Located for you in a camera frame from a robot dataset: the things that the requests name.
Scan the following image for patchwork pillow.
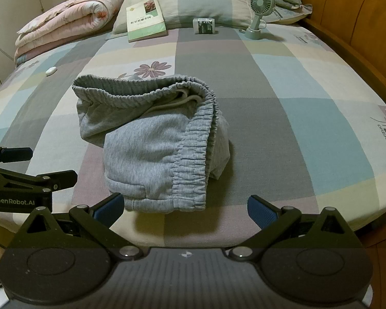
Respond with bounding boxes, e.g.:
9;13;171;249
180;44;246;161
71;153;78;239
112;0;255;36
248;0;313;24

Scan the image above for small tissue pack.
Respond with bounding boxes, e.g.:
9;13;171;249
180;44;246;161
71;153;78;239
193;18;216;35

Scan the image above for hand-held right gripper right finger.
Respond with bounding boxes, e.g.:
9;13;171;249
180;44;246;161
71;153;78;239
228;195;358;261

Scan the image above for green handheld fan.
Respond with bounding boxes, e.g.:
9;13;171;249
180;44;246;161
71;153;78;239
244;0;277;41

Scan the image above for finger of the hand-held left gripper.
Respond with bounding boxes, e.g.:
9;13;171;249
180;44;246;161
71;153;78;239
0;145;33;168
0;169;78;194

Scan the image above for green and white book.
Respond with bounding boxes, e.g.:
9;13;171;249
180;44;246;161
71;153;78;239
126;0;168;43

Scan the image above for grey sweatpants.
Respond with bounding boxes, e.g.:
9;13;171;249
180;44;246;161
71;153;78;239
71;74;231;212

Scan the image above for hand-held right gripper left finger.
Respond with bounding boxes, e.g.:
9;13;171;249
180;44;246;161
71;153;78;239
12;192;141;261

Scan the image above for wooden headboard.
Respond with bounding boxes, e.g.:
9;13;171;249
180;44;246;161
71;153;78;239
264;0;386;258

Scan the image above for pink floral quilt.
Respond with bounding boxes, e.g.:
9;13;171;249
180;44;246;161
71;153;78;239
14;0;132;66

